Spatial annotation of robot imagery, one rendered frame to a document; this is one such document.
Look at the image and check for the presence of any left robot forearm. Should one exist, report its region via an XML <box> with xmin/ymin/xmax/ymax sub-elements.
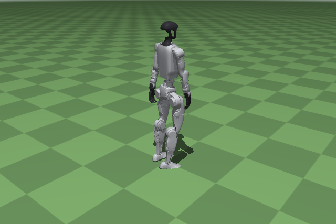
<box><xmin>149</xmin><ymin>67</ymin><xmax>159</xmax><ymax>88</ymax></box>

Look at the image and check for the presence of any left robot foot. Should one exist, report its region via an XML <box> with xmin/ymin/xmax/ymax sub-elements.
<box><xmin>152</xmin><ymin>152</ymin><xmax>166</xmax><ymax>161</ymax></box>

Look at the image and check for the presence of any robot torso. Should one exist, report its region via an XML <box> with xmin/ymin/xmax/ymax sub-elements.
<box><xmin>157</xmin><ymin>41</ymin><xmax>179</xmax><ymax>100</ymax></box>

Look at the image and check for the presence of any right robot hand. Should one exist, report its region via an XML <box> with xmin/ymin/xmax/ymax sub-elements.
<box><xmin>184</xmin><ymin>93</ymin><xmax>191</xmax><ymax>110</ymax></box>

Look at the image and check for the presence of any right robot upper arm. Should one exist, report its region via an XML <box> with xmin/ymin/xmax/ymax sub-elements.
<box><xmin>172</xmin><ymin>47</ymin><xmax>187</xmax><ymax>78</ymax></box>

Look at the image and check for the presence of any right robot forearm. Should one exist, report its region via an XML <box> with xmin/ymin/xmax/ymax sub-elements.
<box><xmin>181</xmin><ymin>71</ymin><xmax>191</xmax><ymax>96</ymax></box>

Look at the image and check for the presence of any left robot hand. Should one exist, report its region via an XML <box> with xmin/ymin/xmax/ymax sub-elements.
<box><xmin>149</xmin><ymin>83</ymin><xmax>157</xmax><ymax>103</ymax></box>

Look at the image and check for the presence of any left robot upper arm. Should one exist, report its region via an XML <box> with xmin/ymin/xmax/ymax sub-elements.
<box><xmin>153</xmin><ymin>43</ymin><xmax>160</xmax><ymax>70</ymax></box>

